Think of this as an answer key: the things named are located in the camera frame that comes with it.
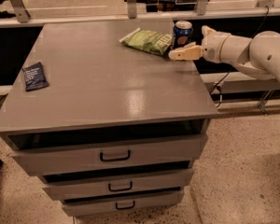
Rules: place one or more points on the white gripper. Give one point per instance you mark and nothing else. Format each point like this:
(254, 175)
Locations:
(212, 47)

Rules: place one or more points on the blue pepsi can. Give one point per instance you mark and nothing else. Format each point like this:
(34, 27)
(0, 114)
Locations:
(182, 34)

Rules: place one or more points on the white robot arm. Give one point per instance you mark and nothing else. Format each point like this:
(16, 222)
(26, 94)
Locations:
(257, 57)

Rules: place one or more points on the green jalapeno chip bag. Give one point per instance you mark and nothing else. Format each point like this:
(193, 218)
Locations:
(147, 41)

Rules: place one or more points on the grey metal railing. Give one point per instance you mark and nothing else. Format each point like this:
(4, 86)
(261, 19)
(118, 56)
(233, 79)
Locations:
(17, 13)

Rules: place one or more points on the grey drawer cabinet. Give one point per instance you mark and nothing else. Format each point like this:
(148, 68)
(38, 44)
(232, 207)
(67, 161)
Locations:
(102, 92)

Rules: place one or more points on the dark blue snack packet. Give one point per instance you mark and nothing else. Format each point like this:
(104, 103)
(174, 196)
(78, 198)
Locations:
(34, 77)

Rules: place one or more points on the top grey drawer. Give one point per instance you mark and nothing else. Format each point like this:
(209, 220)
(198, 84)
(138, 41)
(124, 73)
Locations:
(73, 159)

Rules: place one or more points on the grey drawer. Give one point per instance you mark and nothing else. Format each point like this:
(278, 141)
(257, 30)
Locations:
(73, 159)
(118, 184)
(123, 203)

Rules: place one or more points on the middle grey drawer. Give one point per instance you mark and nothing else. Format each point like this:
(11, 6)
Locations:
(118, 184)

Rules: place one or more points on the bottom grey drawer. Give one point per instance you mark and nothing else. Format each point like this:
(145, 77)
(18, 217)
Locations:
(123, 203)

